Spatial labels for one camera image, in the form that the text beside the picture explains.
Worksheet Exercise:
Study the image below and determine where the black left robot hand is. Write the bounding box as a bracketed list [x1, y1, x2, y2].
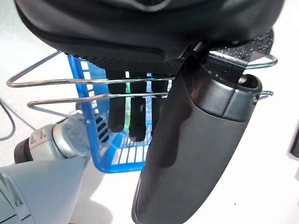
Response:
[14, 0, 285, 224]

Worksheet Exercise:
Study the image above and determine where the blue plastic shopping basket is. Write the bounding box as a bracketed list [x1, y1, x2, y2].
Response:
[6, 51, 278, 174]

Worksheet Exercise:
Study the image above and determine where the green soda bottle lime label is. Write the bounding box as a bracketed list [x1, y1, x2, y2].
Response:
[124, 71, 132, 128]

